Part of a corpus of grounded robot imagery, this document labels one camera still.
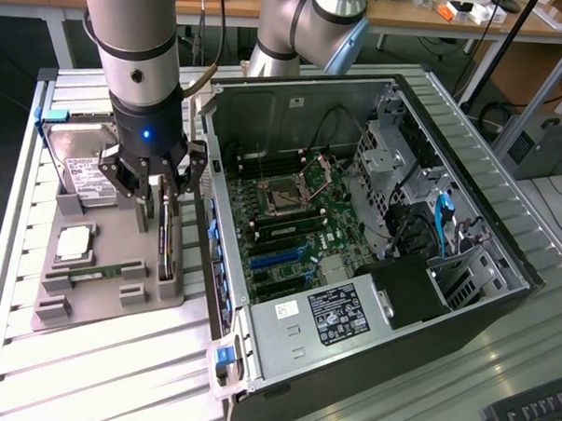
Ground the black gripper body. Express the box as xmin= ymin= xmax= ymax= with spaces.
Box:
xmin=105 ymin=84 xmax=194 ymax=173

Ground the graphics card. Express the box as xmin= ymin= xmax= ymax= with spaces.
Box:
xmin=152 ymin=174 xmax=180 ymax=281

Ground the hard disk drive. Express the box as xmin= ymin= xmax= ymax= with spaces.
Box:
xmin=32 ymin=107 xmax=128 ymax=210

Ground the grey parts rack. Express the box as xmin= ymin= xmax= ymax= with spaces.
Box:
xmin=30 ymin=167 xmax=190 ymax=341

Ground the thin metal locking lever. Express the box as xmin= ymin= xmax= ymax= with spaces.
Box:
xmin=254 ymin=143 xmax=268 ymax=181

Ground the silver CPU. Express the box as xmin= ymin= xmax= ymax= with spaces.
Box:
xmin=54 ymin=223 xmax=95 ymax=262

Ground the CPU socket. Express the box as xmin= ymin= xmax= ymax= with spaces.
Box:
xmin=256 ymin=176 xmax=302 ymax=217

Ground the green RAM stick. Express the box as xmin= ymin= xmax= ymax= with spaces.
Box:
xmin=67 ymin=262 xmax=124 ymax=282

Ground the black RAM stick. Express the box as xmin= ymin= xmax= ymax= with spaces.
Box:
xmin=254 ymin=213 xmax=327 ymax=245

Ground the black expansion slot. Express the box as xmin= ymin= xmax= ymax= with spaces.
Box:
xmin=246 ymin=235 xmax=305 ymax=261
xmin=256 ymin=272 xmax=308 ymax=302

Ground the metal socket cover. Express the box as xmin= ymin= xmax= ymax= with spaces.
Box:
xmin=297 ymin=153 xmax=336 ymax=199

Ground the blue expansion slot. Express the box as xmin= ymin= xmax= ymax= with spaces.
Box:
xmin=249 ymin=245 xmax=309 ymax=273

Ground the green motherboard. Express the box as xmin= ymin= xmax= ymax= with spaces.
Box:
xmin=218 ymin=146 xmax=382 ymax=309

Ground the silver chipset heatsink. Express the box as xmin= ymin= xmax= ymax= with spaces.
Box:
xmin=318 ymin=256 xmax=354 ymax=278

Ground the blue case latch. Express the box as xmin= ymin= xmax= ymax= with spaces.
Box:
xmin=212 ymin=346 xmax=237 ymax=372

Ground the silver metal drive cage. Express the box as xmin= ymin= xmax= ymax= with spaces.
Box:
xmin=350 ymin=115 xmax=454 ymax=214

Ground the grey power supply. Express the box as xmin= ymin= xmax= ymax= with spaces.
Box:
xmin=244 ymin=269 xmax=396 ymax=388

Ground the black plastic air shroud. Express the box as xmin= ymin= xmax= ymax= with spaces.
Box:
xmin=352 ymin=255 xmax=455 ymax=333

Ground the black grey PC case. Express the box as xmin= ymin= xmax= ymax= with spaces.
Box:
xmin=173 ymin=65 xmax=556 ymax=421

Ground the white orange small box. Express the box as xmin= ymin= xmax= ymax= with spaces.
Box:
xmin=436 ymin=0 xmax=473 ymax=24

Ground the silver perforated disk bay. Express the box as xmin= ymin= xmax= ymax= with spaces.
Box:
xmin=423 ymin=244 xmax=518 ymax=315

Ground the black tripod pole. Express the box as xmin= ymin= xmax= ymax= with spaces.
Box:
xmin=457 ymin=0 xmax=541 ymax=118

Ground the grey equipment box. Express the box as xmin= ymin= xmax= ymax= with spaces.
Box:
xmin=491 ymin=112 xmax=562 ymax=184

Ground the black keyboard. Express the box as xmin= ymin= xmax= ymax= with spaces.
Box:
xmin=484 ymin=375 xmax=562 ymax=421

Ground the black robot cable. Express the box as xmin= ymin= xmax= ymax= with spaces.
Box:
xmin=181 ymin=0 xmax=228 ymax=100

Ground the black looped wire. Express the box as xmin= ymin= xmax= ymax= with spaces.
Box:
xmin=309 ymin=103 xmax=363 ymax=155

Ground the aluminium profile frame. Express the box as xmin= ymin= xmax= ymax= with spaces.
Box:
xmin=491 ymin=49 xmax=562 ymax=154

